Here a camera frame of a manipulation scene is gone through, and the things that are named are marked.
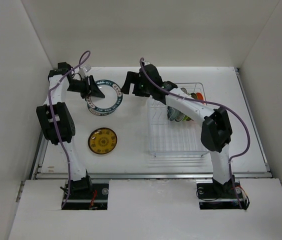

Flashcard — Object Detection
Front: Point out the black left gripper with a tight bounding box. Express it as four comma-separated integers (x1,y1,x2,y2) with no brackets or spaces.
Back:
67,75,105,101

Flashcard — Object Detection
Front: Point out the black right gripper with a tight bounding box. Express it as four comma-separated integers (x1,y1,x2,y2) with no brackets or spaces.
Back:
121,70,153,97

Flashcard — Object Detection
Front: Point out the yellow patterned plate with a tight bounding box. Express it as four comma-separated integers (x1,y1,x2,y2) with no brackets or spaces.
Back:
87,127,118,155

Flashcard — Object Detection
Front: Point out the blue floral teal plate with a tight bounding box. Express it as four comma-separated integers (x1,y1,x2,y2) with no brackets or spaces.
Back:
167,106,179,121

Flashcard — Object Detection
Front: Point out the white plate orange sunburst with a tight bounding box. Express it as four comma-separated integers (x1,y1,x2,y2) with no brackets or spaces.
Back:
175,87,188,122

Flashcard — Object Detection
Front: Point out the dark olive patterned plate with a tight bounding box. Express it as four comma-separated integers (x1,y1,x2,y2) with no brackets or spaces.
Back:
190,92,199,100

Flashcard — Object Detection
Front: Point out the lime green plate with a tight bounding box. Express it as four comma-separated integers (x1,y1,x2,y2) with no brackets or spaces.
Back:
182,115,192,121

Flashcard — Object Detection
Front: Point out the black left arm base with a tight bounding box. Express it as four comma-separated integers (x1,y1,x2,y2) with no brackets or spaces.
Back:
60,181,109,211

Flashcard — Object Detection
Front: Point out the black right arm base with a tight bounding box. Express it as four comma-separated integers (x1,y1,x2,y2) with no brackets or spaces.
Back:
196,179,250,211

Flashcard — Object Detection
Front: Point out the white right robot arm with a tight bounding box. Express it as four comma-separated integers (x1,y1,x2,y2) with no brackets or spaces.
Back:
121,64,233,197

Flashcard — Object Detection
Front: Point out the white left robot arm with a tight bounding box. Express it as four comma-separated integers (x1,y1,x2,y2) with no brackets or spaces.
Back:
36,62,105,199

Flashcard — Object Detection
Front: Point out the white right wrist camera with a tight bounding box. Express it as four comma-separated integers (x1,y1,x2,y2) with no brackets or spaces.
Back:
141,58,151,66

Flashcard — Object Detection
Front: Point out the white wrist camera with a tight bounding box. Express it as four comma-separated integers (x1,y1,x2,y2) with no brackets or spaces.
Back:
141,58,151,66
78,65,92,79

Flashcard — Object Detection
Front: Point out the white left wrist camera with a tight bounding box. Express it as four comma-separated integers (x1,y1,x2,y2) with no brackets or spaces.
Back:
78,65,92,79

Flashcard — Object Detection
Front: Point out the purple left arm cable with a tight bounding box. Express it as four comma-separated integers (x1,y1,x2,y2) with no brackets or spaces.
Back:
47,50,92,209

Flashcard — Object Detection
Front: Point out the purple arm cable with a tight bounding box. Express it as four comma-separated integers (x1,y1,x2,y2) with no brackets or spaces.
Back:
139,57,252,210
47,50,92,209

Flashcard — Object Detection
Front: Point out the white wire dish rack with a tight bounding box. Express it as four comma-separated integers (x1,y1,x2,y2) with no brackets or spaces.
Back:
147,97,209,158

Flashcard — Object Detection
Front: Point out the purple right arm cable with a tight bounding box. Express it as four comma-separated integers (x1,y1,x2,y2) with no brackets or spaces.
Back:
139,57,252,210

